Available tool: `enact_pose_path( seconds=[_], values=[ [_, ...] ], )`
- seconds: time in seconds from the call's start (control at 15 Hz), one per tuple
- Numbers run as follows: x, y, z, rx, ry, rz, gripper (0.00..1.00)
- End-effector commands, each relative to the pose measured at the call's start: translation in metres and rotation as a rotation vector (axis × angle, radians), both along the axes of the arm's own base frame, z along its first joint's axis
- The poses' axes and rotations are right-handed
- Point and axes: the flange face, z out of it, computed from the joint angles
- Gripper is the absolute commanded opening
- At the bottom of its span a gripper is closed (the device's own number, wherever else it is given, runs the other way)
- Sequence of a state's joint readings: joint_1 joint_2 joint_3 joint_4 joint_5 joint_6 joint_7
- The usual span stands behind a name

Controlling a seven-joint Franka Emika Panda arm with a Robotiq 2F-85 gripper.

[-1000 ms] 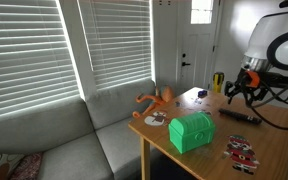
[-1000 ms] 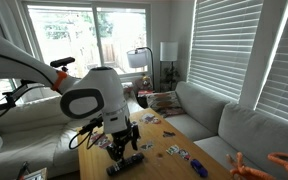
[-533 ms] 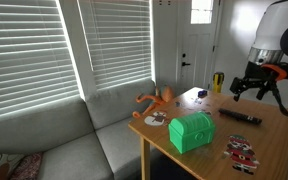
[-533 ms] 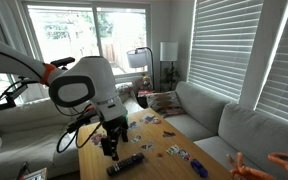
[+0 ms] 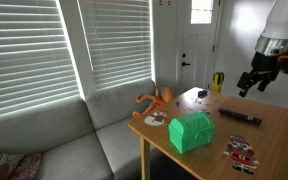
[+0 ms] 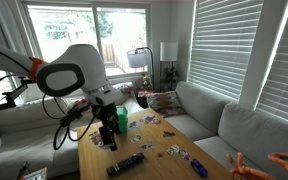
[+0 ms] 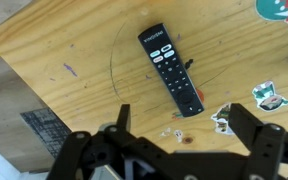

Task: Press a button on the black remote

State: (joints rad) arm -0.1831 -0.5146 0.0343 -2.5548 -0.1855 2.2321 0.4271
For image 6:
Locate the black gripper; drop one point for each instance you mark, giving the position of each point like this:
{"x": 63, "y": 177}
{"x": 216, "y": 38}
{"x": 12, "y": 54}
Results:
{"x": 104, "y": 110}

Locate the black remote control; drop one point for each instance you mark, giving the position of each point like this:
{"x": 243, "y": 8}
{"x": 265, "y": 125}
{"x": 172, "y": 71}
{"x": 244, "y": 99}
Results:
{"x": 125, "y": 164}

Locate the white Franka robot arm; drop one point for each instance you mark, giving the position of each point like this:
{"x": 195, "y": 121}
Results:
{"x": 70, "y": 71}

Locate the green plastic treasure chest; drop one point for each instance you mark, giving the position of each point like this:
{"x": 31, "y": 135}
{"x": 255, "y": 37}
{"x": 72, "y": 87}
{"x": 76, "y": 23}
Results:
{"x": 122, "y": 118}

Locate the red Santa pirate cutout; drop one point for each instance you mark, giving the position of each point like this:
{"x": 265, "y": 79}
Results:
{"x": 95, "y": 138}

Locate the small picture sticker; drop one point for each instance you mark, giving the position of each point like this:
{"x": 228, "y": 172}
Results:
{"x": 146, "y": 146}
{"x": 133, "y": 125}
{"x": 136, "y": 138}
{"x": 184, "y": 154}
{"x": 172, "y": 150}

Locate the white snowman cutout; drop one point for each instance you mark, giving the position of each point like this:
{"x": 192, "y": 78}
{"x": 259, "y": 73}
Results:
{"x": 149, "y": 118}

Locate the orange tape on gripper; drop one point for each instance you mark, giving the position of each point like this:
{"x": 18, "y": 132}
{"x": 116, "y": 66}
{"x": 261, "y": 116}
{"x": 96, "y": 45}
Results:
{"x": 80, "y": 102}

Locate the floral throw pillow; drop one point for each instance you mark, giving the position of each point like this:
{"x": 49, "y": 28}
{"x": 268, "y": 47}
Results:
{"x": 124, "y": 88}

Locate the dark small sticker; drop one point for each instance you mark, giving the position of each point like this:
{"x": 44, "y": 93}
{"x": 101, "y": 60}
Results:
{"x": 169, "y": 134}

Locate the brown teddy bear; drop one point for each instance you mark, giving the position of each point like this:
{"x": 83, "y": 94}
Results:
{"x": 146, "y": 81}

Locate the cream brown patterned pillow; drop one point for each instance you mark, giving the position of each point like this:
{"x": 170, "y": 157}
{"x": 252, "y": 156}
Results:
{"x": 165, "y": 103}

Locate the arc floor lamp white shade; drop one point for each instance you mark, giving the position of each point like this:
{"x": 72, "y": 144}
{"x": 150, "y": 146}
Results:
{"x": 138, "y": 58}

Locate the dark green house plant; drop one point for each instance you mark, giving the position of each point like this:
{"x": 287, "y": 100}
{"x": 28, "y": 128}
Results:
{"x": 170, "y": 75}

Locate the blue toy car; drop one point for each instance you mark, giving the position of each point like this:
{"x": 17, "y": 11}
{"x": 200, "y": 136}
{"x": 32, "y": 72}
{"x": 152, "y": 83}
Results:
{"x": 199, "y": 167}

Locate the large glass sliding window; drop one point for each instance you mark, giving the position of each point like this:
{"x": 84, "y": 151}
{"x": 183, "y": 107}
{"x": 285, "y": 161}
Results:
{"x": 87, "y": 36}

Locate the standing lamp white shade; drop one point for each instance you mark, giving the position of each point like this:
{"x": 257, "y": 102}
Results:
{"x": 169, "y": 51}

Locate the gray fabric sofa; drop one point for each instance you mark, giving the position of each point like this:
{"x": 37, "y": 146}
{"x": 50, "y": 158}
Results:
{"x": 237, "y": 130}

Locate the wide white window blind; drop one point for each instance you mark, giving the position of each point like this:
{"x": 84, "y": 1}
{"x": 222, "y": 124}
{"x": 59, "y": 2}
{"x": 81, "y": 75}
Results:
{"x": 224, "y": 46}

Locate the orange octopus toy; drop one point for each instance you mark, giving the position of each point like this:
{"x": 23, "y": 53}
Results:
{"x": 250, "y": 171}

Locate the narrow white window blind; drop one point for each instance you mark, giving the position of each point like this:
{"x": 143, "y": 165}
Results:
{"x": 285, "y": 73}

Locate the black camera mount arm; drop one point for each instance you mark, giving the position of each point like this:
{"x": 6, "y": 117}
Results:
{"x": 10, "y": 96}

